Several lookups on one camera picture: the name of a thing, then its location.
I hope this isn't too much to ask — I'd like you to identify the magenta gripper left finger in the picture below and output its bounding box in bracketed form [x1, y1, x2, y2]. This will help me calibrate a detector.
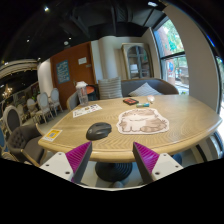
[66, 141, 92, 184]

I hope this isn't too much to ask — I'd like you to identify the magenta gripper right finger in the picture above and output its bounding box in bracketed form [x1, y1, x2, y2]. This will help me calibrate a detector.
[132, 142, 159, 184]

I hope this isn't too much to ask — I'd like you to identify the black computer mouse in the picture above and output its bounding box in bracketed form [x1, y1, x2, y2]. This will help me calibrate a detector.
[86, 122, 112, 140]

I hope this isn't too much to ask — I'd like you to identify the cat-shaped mouse pad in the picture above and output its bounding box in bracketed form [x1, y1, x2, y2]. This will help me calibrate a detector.
[116, 108, 169, 135]

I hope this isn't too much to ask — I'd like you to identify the yellow QR code sticker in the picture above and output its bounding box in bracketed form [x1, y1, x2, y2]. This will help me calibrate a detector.
[43, 129, 61, 142]

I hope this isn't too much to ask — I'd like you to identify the round wooden table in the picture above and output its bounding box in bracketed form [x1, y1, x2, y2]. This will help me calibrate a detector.
[39, 95, 222, 182]

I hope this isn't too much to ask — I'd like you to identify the white printed paper sheet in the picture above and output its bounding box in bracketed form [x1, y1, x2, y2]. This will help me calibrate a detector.
[73, 104, 102, 118]

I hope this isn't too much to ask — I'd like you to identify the dark tufted armchair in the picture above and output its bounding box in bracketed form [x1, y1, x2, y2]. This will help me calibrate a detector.
[8, 124, 45, 166]

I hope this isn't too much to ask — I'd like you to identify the dark red small box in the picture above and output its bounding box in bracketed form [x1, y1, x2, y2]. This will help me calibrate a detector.
[123, 98, 139, 105]

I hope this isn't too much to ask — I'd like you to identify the small pink white object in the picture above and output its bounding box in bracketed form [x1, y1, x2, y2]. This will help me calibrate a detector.
[147, 95, 155, 103]

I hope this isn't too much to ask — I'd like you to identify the white oval-back chair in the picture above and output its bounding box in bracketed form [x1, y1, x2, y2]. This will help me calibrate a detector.
[36, 92, 52, 121]
[50, 88, 62, 112]

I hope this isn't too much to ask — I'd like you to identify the light grey cushion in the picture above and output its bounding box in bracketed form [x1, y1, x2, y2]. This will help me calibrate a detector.
[129, 83, 160, 97]

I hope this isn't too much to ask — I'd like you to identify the grey curved sofa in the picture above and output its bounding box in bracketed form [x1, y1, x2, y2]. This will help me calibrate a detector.
[66, 78, 178, 111]

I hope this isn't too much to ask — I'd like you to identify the striped grey cushion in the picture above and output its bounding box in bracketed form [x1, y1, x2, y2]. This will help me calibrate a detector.
[98, 77, 123, 100]

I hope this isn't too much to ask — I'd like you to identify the blue poster on door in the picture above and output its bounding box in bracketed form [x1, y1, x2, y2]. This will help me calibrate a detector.
[56, 60, 70, 84]

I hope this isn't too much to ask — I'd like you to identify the brown wooden door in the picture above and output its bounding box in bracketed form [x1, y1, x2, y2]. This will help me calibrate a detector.
[50, 42, 96, 109]

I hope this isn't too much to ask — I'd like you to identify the white arched cabinet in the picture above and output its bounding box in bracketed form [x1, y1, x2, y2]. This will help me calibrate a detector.
[121, 43, 153, 79]

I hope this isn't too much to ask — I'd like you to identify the large window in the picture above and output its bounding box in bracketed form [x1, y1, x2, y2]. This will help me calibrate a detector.
[153, 17, 189, 95]

